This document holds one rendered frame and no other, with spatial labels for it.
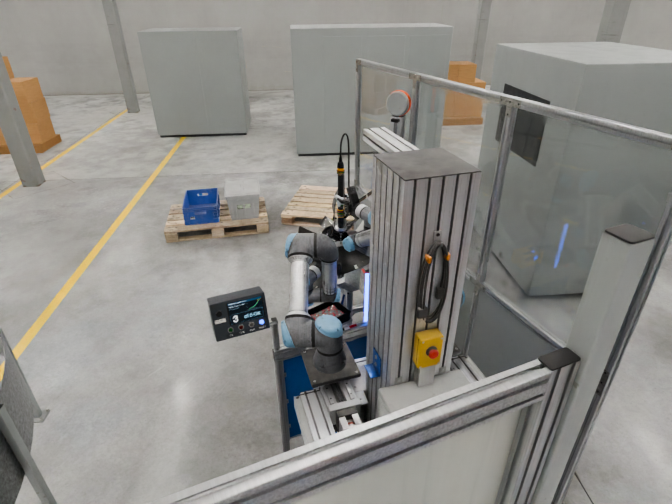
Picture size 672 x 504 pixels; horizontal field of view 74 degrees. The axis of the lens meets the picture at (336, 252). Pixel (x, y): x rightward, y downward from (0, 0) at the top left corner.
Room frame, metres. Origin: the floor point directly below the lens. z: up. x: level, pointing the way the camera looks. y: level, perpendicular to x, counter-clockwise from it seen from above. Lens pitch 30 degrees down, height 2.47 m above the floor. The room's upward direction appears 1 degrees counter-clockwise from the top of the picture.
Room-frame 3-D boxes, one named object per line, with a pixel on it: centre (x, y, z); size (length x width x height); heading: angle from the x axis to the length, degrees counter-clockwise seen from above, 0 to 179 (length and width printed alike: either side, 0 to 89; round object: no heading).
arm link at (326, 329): (1.50, 0.04, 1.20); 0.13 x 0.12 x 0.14; 89
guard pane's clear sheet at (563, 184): (2.61, -0.69, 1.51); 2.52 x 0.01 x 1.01; 23
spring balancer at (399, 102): (2.94, -0.41, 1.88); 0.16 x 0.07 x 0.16; 58
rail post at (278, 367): (1.79, 0.32, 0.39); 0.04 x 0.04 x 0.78; 23
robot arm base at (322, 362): (1.50, 0.03, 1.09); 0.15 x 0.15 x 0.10
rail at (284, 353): (1.96, -0.08, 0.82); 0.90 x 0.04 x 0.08; 113
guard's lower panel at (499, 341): (2.61, -0.69, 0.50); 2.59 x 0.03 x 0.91; 23
